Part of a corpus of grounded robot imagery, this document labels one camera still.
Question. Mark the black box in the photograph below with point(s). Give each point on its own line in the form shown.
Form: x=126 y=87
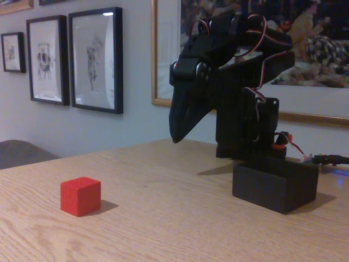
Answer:
x=272 y=188

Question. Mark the gold picture frame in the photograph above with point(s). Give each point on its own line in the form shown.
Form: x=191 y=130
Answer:
x=13 y=6

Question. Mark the large gold framed painting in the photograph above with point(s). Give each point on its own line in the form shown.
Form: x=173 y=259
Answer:
x=321 y=54

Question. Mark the large black picture frame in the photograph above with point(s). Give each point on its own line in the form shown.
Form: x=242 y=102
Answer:
x=94 y=60

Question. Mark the medium black picture frame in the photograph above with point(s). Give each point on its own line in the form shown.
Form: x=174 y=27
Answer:
x=45 y=60

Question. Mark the red cube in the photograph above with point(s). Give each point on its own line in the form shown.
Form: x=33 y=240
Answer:
x=79 y=196

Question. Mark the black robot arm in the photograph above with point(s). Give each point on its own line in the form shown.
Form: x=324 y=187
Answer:
x=234 y=109

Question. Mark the dark picture frame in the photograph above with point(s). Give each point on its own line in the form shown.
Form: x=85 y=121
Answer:
x=51 y=2

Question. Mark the small black picture frame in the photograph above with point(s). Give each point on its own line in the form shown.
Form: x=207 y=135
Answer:
x=12 y=52

